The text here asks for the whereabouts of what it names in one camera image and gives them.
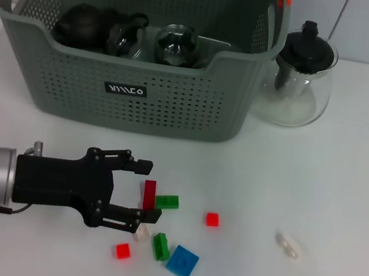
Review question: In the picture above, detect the dark clay teapot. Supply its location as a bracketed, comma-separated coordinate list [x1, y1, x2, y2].
[50, 0, 116, 53]

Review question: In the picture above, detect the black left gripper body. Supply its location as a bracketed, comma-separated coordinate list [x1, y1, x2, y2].
[8, 137, 119, 230]

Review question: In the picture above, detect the glass teacup black sleeve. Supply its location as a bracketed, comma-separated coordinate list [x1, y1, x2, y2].
[151, 20, 204, 70]
[104, 8, 152, 62]

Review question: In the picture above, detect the green toy brick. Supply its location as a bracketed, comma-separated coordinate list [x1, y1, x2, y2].
[154, 192, 182, 213]
[149, 231, 174, 263]

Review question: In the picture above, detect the small red square brick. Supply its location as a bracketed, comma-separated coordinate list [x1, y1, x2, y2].
[113, 241, 134, 262]
[205, 211, 222, 229]

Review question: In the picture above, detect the grey-green perforated storage bin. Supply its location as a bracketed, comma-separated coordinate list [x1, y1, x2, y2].
[0, 0, 293, 154]

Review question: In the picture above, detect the glass teapot black lid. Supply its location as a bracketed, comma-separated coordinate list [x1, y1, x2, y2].
[249, 13, 344, 135]

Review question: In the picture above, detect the white toy brick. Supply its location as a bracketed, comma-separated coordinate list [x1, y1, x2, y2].
[131, 222, 153, 244]
[272, 231, 306, 262]

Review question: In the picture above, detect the blue square toy brick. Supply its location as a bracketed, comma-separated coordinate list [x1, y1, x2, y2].
[164, 243, 202, 276]

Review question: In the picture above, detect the dark red long brick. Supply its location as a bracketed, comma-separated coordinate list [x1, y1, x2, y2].
[140, 179, 159, 213]

